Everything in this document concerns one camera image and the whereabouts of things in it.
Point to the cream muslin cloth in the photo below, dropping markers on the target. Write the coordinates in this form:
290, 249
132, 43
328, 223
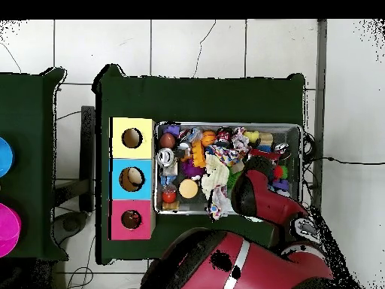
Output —
215, 177

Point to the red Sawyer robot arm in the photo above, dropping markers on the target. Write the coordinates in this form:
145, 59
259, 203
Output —
264, 204

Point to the clear mesh bin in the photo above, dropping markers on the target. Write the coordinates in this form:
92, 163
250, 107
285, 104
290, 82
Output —
291, 132

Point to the wooden box with three holes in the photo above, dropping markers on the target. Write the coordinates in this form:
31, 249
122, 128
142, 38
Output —
141, 147

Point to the orange basketball toy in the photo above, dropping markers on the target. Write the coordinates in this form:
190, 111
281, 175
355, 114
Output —
208, 138

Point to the orange plastic block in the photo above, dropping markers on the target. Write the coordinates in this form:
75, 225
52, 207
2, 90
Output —
198, 155

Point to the purple spiky toy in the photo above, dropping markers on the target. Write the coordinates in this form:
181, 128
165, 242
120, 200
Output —
191, 168

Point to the dark green tablecloth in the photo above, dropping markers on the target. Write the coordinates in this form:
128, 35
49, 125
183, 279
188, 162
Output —
195, 99
27, 105

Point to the silver drink can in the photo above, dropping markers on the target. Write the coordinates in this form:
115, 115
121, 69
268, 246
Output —
166, 157

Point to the brown football toy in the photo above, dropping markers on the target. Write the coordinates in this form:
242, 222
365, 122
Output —
167, 140

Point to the blue bowl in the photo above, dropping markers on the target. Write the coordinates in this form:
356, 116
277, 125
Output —
5, 156

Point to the magenta bowl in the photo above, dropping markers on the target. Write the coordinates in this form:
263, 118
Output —
9, 228

